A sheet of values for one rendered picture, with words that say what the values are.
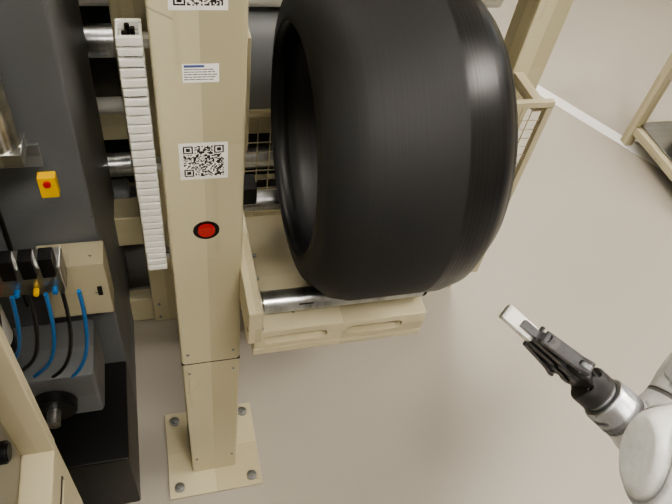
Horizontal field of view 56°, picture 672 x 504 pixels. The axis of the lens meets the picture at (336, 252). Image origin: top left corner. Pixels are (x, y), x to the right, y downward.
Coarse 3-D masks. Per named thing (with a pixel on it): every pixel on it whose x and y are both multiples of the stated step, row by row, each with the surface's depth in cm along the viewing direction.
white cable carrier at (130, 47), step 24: (120, 24) 85; (120, 48) 83; (120, 72) 86; (144, 72) 87; (144, 96) 94; (144, 120) 92; (144, 144) 96; (144, 168) 99; (144, 192) 103; (144, 216) 107; (144, 240) 111
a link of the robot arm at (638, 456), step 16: (640, 416) 64; (656, 416) 62; (624, 432) 66; (640, 432) 63; (656, 432) 60; (624, 448) 66; (640, 448) 63; (656, 448) 60; (624, 464) 65; (640, 464) 62; (656, 464) 59; (624, 480) 64; (640, 480) 61; (656, 480) 59; (640, 496) 61; (656, 496) 59
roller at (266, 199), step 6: (258, 192) 139; (264, 192) 139; (270, 192) 139; (276, 192) 140; (258, 198) 138; (264, 198) 139; (270, 198) 139; (276, 198) 139; (252, 204) 138; (258, 204) 138; (264, 204) 139; (270, 204) 139; (276, 204) 140; (246, 210) 139; (252, 210) 140; (258, 210) 140
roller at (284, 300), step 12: (300, 288) 123; (312, 288) 123; (264, 300) 120; (276, 300) 121; (288, 300) 121; (300, 300) 122; (312, 300) 122; (324, 300) 123; (336, 300) 124; (360, 300) 125; (372, 300) 126; (384, 300) 128; (264, 312) 121; (276, 312) 122
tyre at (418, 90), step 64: (320, 0) 93; (384, 0) 90; (448, 0) 93; (320, 64) 89; (384, 64) 86; (448, 64) 88; (320, 128) 91; (384, 128) 86; (448, 128) 88; (512, 128) 93; (320, 192) 94; (384, 192) 88; (448, 192) 91; (320, 256) 100; (384, 256) 95; (448, 256) 99
